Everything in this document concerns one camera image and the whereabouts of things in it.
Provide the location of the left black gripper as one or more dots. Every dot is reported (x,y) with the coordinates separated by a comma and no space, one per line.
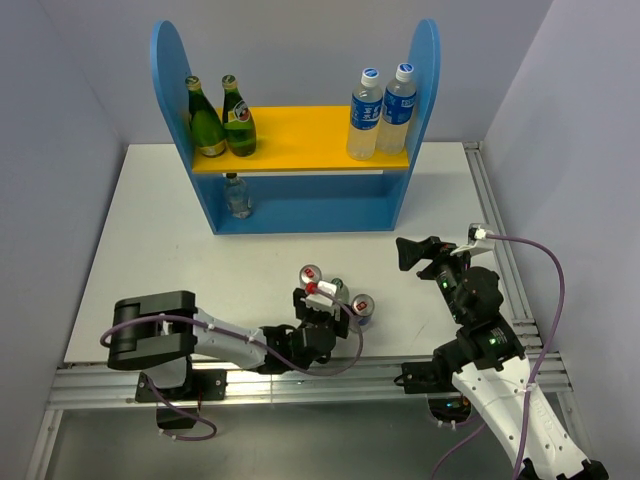
(340,324)

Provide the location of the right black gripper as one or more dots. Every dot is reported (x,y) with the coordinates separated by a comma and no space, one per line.
(410,251)

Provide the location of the clear glass bottle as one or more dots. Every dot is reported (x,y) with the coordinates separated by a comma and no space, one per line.
(237,196)
(342,291)

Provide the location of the red bull can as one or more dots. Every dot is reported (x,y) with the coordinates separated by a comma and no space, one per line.
(363,307)
(309,273)

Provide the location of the green Perrier bottle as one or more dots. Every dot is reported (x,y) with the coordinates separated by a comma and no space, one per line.
(237,120)
(205,125)

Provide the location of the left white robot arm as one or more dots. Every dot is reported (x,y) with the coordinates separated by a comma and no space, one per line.
(158,336)

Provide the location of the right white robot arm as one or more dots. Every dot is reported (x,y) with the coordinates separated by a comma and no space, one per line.
(487,363)

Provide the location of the blue and yellow wooden shelf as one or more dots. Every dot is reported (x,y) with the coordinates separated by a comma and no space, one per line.
(301,178)

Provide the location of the left clear water bottle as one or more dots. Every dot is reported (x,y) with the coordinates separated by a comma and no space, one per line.
(365,111)

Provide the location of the clear water bottle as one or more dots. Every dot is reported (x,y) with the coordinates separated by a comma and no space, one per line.
(397,109)
(365,111)

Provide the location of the right clear water bottle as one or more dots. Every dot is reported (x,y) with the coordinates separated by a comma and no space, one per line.
(397,109)

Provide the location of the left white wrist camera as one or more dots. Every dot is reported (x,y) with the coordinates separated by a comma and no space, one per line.
(320,296)

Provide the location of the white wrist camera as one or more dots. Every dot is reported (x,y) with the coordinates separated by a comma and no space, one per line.
(479,241)
(320,296)

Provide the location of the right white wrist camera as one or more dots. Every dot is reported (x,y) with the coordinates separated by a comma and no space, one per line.
(479,241)

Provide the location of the aluminium side rail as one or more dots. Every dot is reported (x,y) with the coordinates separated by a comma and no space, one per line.
(520,313)

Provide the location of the aluminium front rail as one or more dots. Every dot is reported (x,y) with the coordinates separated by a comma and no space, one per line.
(357,425)

